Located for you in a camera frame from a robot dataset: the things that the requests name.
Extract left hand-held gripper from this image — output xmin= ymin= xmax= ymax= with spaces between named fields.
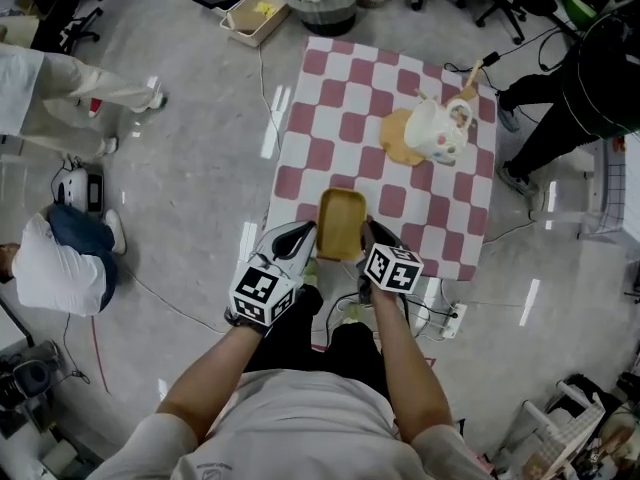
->
xmin=228 ymin=221 xmax=317 ymax=327

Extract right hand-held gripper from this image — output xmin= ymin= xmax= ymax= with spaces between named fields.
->
xmin=357 ymin=220 xmax=425 ymax=305

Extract yellow wooden tray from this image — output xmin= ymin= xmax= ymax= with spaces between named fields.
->
xmin=315 ymin=187 xmax=369 ymax=263

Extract person's left forearm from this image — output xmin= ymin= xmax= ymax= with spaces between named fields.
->
xmin=155 ymin=325 xmax=266 ymax=444

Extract person's right forearm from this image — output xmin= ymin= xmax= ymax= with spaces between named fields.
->
xmin=370 ymin=287 xmax=454 ymax=444

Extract person's left hand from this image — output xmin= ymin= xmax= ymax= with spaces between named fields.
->
xmin=223 ymin=306 xmax=271 ymax=338

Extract person's left shoe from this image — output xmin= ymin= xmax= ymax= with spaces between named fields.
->
xmin=299 ymin=259 xmax=321 ymax=287

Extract person's shoe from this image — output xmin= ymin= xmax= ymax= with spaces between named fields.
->
xmin=342 ymin=303 xmax=374 ymax=325
xmin=299 ymin=259 xmax=321 ymax=287

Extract person's right shoe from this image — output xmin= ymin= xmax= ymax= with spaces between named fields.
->
xmin=342 ymin=303 xmax=374 ymax=325

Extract wooden mug stand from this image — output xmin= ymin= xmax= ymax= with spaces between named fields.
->
xmin=379 ymin=57 xmax=486 ymax=167

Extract person's black trousers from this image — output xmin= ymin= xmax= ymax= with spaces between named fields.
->
xmin=244 ymin=285 xmax=391 ymax=399

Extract white power strip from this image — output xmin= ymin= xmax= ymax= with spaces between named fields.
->
xmin=442 ymin=302 xmax=469 ymax=339

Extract white patterned mug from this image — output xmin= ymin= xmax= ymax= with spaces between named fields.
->
xmin=403 ymin=97 xmax=474 ymax=167

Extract person's white t-shirt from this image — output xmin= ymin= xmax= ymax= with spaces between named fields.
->
xmin=87 ymin=370 xmax=494 ymax=480

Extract pink checkered cloth table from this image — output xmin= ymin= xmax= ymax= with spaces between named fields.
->
xmin=267 ymin=35 xmax=499 ymax=282

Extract white floor device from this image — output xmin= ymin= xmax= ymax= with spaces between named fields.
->
xmin=52 ymin=167 xmax=105 ymax=214

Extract grey laundry basket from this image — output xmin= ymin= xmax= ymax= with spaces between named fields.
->
xmin=282 ymin=0 xmax=359 ymax=37

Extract beige storage bin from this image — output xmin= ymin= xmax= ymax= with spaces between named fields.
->
xmin=219 ymin=0 xmax=291 ymax=48

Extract dark rolling chair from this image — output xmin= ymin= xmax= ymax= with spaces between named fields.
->
xmin=0 ymin=340 xmax=61 ymax=419

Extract white grid cloth table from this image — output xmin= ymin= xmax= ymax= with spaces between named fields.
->
xmin=579 ymin=132 xmax=640 ymax=262

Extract small checked cloth table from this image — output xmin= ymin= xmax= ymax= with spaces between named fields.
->
xmin=509 ymin=382 xmax=606 ymax=480

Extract white floor cable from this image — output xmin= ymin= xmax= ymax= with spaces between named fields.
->
xmin=122 ymin=267 xmax=226 ymax=334

